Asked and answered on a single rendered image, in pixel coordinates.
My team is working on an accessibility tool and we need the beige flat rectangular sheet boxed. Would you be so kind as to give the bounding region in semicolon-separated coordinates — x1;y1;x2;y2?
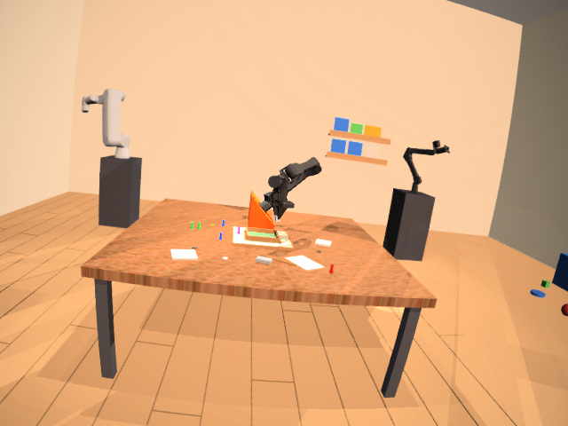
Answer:
285;256;324;270

